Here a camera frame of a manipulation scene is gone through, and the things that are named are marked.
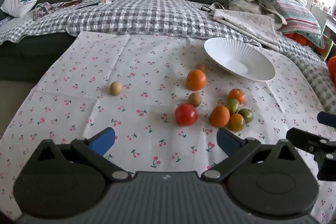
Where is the colourful picture book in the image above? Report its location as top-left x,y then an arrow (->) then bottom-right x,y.
314,34 -> 334,61

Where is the large orange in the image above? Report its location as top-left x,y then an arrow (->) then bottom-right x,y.
186,69 -> 207,91

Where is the beige round fruit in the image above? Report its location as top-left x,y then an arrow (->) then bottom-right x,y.
110,81 -> 123,96

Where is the orange plush toy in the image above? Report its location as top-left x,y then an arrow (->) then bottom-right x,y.
284,32 -> 316,47

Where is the green citrus fruit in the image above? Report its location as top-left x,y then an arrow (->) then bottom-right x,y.
238,108 -> 254,123
226,98 -> 240,114

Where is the white ribbed plate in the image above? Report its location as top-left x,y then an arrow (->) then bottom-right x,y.
204,37 -> 276,82

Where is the small mandarin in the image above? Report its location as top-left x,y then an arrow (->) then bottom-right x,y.
228,89 -> 245,105

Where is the red flat case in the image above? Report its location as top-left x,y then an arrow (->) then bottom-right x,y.
62,0 -> 83,8

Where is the beige canvas bag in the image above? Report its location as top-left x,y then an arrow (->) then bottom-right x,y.
209,0 -> 288,25

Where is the rough-skinned orange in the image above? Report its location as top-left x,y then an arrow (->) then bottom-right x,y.
209,105 -> 230,128

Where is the folded floral cloth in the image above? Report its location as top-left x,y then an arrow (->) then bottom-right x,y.
212,9 -> 283,52

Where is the striped woven pillow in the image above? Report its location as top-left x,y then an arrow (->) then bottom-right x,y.
261,0 -> 325,48

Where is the orange plush ball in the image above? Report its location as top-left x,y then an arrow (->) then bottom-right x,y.
327,55 -> 336,78

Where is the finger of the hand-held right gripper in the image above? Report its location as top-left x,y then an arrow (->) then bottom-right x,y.
286,128 -> 336,159
317,111 -> 336,125

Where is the red tomato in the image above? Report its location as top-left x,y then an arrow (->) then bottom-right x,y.
175,104 -> 198,126

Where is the cherry print cloth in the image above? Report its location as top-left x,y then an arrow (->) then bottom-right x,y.
0,31 -> 336,224

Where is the grey checkered blanket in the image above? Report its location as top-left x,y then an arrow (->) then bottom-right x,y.
0,0 -> 336,114

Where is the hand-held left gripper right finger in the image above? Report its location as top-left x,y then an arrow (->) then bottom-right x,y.
201,128 -> 300,182

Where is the small brown round fruit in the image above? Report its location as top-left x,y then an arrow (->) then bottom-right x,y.
196,63 -> 209,75

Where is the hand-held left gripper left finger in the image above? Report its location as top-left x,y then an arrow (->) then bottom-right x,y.
34,127 -> 132,182

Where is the floral pouch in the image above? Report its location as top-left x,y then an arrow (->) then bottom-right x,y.
33,2 -> 66,21

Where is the yellow-green tomato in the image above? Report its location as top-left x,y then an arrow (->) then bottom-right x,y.
228,113 -> 245,132

